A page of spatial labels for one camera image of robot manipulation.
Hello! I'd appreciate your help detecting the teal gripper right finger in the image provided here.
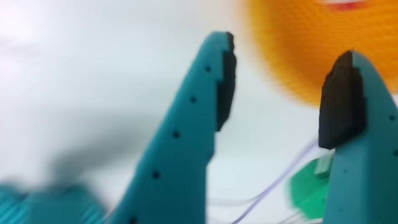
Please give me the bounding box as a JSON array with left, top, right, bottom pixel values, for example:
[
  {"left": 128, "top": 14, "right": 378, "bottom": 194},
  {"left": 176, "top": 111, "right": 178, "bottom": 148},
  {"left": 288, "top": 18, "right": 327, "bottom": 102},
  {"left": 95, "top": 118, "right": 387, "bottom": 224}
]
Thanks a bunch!
[{"left": 318, "top": 50, "right": 398, "bottom": 224}]

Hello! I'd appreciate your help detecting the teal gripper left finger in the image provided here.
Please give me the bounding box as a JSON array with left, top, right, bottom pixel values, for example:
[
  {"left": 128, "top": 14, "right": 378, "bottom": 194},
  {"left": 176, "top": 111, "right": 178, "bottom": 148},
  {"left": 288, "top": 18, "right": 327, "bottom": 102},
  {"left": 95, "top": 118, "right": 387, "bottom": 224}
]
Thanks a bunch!
[{"left": 104, "top": 31, "right": 238, "bottom": 224}]

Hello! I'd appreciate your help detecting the red white cube piece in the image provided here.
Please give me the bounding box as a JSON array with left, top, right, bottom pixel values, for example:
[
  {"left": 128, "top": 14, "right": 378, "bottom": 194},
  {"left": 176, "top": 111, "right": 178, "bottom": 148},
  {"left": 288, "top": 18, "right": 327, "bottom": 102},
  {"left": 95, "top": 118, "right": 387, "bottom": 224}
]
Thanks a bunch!
[{"left": 322, "top": 0, "right": 369, "bottom": 12}]

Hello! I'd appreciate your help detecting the yellow honeycomb basket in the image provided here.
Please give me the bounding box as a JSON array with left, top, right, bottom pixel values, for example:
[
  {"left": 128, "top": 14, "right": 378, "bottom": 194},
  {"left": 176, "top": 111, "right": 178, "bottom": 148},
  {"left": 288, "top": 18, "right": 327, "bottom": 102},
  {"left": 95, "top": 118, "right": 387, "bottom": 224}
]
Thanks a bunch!
[{"left": 241, "top": 0, "right": 398, "bottom": 107}]

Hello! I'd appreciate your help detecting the green hexagonal cable box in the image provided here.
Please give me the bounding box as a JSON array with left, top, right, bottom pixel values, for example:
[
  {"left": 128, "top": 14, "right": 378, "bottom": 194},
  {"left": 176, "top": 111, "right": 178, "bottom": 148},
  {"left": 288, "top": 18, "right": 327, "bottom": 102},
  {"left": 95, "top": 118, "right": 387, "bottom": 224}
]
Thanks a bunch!
[{"left": 287, "top": 151, "right": 336, "bottom": 221}]

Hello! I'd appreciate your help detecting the pale grey cable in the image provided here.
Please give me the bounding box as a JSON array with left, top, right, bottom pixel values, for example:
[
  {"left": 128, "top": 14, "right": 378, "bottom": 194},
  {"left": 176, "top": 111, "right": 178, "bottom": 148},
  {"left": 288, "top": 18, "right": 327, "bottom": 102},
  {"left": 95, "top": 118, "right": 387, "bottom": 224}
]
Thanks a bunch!
[{"left": 207, "top": 197, "right": 259, "bottom": 207}]

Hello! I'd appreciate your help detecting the purple cable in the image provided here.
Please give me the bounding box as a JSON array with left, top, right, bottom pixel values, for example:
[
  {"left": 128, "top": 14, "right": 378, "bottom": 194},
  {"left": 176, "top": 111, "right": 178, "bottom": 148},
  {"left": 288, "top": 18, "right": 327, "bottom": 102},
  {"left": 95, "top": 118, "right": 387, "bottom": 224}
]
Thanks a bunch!
[{"left": 231, "top": 138, "right": 321, "bottom": 224}]

